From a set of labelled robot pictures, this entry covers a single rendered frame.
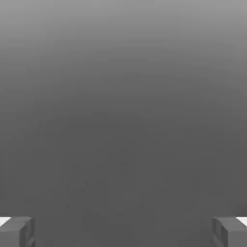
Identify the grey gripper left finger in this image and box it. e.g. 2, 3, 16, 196
0, 216, 37, 247

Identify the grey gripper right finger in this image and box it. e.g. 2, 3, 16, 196
211, 216, 247, 247

